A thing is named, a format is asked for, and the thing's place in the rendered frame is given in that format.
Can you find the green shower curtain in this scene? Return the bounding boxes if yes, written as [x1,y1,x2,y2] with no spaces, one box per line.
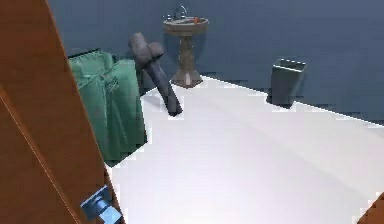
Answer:
[67,49,149,168]

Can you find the dark grey waste bin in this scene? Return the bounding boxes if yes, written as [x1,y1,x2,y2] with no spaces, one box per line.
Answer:
[266,58,308,108]

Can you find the silver sink faucet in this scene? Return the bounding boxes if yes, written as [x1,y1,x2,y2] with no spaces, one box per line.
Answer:
[163,4,190,22]

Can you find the brown wooden room door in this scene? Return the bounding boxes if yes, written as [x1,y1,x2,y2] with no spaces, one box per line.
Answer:
[0,0,127,224]

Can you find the brown pedestal sink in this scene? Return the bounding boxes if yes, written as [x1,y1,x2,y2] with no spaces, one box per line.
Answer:
[162,16,210,89]

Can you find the silver door handle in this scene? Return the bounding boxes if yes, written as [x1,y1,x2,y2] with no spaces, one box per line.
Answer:
[80,185,124,224]

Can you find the brown wooden door frame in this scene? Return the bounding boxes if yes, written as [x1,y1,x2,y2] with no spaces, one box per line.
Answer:
[355,192,384,224]

